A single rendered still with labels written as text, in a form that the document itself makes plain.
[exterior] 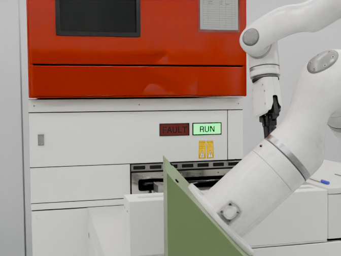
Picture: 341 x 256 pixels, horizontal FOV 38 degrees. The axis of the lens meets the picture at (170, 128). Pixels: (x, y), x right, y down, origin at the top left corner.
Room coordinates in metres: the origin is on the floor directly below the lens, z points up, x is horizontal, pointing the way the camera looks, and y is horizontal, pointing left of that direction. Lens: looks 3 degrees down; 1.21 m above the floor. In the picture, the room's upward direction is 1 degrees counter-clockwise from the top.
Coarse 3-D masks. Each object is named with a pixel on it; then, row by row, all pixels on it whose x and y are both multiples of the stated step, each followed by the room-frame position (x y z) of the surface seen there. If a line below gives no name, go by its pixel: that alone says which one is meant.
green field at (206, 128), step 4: (196, 124) 1.91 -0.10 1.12; (200, 124) 1.92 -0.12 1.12; (204, 124) 1.92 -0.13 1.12; (208, 124) 1.93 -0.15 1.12; (212, 124) 1.93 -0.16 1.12; (216, 124) 1.93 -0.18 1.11; (220, 124) 1.94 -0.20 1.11; (196, 128) 1.91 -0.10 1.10; (200, 128) 1.92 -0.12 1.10; (204, 128) 1.92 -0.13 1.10; (208, 128) 1.93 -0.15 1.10; (212, 128) 1.93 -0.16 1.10; (216, 128) 1.93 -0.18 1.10; (220, 128) 1.94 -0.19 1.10; (196, 132) 1.91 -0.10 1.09; (200, 132) 1.92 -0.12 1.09; (204, 132) 1.92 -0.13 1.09; (208, 132) 1.93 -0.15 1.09; (212, 132) 1.93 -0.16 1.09; (216, 132) 1.93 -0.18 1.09; (220, 132) 1.94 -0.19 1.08
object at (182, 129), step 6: (162, 126) 1.88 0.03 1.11; (168, 126) 1.89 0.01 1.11; (174, 126) 1.89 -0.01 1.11; (180, 126) 1.90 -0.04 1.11; (186, 126) 1.90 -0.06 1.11; (162, 132) 1.88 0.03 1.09; (168, 132) 1.89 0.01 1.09; (174, 132) 1.89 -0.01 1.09; (180, 132) 1.90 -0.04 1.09; (186, 132) 1.90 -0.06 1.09
